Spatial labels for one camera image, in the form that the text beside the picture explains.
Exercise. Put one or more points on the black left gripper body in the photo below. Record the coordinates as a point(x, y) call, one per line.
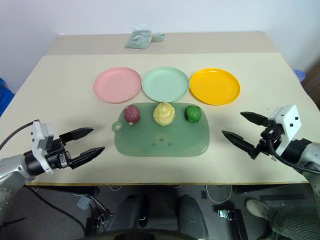
point(58, 155)

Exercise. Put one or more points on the green cutting board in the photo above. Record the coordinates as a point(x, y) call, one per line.
point(162, 140)

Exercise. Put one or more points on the mint green plate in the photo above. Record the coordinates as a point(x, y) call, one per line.
point(165, 84)

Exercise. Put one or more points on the small clear plastic bag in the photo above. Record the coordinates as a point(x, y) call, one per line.
point(158, 36)

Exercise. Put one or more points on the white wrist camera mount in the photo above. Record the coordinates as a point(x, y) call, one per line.
point(42, 140)
point(287, 125)

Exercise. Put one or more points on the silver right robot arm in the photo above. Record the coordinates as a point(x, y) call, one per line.
point(306, 156)

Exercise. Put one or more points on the green folded cloth packet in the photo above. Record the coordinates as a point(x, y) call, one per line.
point(138, 38)

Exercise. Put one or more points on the grey power adapter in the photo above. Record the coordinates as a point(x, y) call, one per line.
point(83, 202)

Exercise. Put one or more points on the blue object at left edge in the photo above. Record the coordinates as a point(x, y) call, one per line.
point(5, 96)

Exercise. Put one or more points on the blue bin at right edge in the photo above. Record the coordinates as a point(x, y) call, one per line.
point(300, 74)

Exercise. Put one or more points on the beige table mat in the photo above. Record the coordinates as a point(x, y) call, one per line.
point(160, 117)

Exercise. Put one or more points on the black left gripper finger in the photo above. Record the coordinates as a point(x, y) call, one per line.
point(87, 155)
point(76, 134)

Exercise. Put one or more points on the person's white shoe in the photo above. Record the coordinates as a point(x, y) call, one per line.
point(256, 208)

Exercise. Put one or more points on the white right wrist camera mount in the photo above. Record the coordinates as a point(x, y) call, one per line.
point(287, 125)

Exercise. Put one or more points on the pink plate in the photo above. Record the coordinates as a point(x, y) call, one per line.
point(117, 85)

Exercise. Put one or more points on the metal bracket on floor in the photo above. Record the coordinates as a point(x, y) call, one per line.
point(226, 215)

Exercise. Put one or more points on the yellow plate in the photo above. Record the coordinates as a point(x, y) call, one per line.
point(215, 86)

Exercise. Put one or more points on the dark rounded left leg shape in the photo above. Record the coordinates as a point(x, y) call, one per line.
point(125, 215)

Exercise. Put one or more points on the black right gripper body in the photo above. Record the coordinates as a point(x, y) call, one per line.
point(268, 140)

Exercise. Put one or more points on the purple toy vegetable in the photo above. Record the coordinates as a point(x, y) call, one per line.
point(132, 115)

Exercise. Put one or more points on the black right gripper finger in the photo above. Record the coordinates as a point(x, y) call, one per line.
point(237, 141)
point(253, 117)

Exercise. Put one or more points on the green toy vegetable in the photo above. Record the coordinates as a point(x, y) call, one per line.
point(192, 113)

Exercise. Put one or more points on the person's grey trouser leg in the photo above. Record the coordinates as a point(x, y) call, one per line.
point(292, 222)

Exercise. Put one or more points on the dark rounded leg shape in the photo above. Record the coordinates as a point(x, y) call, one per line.
point(125, 215)
point(191, 215)

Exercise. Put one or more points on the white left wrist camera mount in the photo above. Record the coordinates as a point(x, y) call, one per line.
point(42, 140)

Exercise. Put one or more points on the pale yellow toy vegetable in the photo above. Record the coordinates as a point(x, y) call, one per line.
point(163, 113)

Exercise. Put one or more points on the dark rounded right leg shape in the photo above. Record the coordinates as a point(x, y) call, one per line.
point(191, 215)

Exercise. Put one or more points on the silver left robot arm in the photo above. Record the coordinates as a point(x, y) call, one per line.
point(11, 166)

